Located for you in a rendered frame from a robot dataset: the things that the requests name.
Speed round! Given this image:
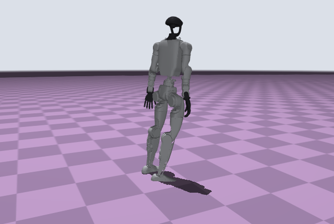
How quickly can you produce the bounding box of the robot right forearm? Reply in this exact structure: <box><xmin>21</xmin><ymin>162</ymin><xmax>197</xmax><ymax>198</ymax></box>
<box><xmin>182</xmin><ymin>66</ymin><xmax>192</xmax><ymax>98</ymax></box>

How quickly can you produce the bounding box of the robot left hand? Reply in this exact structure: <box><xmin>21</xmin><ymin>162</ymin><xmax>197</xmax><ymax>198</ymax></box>
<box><xmin>144</xmin><ymin>88</ymin><xmax>156</xmax><ymax>109</ymax></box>

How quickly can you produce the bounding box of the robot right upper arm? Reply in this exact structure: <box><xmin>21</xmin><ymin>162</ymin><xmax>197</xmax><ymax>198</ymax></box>
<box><xmin>180</xmin><ymin>41</ymin><xmax>192</xmax><ymax>74</ymax></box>

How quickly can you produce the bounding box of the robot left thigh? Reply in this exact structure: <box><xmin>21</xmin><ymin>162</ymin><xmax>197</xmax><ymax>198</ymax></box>
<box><xmin>149</xmin><ymin>90</ymin><xmax>168</xmax><ymax>138</ymax></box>

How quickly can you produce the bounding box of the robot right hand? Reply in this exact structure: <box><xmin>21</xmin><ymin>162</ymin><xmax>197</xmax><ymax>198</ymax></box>
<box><xmin>183</xmin><ymin>91</ymin><xmax>190</xmax><ymax>117</ymax></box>

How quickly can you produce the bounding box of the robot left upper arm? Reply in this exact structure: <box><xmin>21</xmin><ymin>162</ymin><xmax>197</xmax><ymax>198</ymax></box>
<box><xmin>150</xmin><ymin>42</ymin><xmax>160</xmax><ymax>73</ymax></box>

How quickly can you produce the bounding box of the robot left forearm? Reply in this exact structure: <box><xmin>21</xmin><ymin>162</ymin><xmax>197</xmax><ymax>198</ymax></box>
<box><xmin>148</xmin><ymin>69</ymin><xmax>156</xmax><ymax>92</ymax></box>

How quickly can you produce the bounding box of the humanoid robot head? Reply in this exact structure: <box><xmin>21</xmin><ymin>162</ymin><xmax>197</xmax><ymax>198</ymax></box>
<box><xmin>165</xmin><ymin>16</ymin><xmax>183</xmax><ymax>40</ymax></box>

